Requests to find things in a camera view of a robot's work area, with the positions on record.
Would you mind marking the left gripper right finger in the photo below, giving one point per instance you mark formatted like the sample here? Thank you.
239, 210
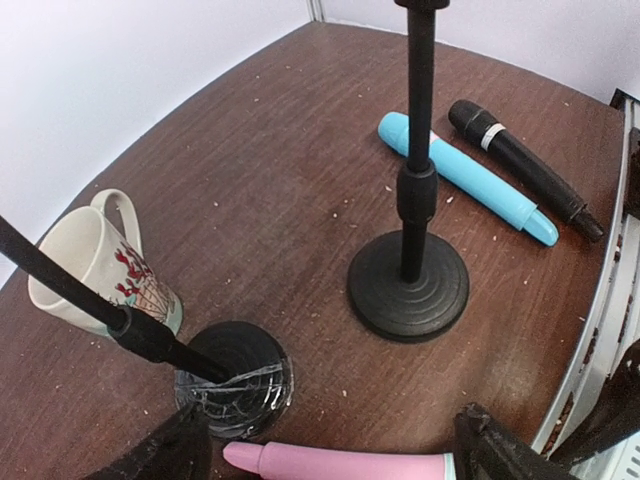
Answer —
485, 449

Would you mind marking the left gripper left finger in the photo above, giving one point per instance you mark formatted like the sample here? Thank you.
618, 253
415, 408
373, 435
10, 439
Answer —
180, 448

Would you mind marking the pink toy microphone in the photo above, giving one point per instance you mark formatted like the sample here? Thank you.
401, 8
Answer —
282, 461

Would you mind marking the black microphone stand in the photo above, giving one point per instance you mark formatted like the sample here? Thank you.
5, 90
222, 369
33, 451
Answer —
410, 286
234, 373

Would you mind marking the white ceramic mug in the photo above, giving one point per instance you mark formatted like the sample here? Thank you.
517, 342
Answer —
101, 246

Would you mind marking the blue toy microphone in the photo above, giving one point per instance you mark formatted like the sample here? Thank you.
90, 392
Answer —
474, 179

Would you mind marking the black toy microphone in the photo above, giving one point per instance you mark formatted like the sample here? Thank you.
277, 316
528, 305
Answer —
481, 128

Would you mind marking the front aluminium rail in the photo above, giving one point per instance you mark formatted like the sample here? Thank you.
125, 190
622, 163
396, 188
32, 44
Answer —
593, 422

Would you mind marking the left aluminium frame post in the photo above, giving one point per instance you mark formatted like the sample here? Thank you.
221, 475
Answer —
316, 10

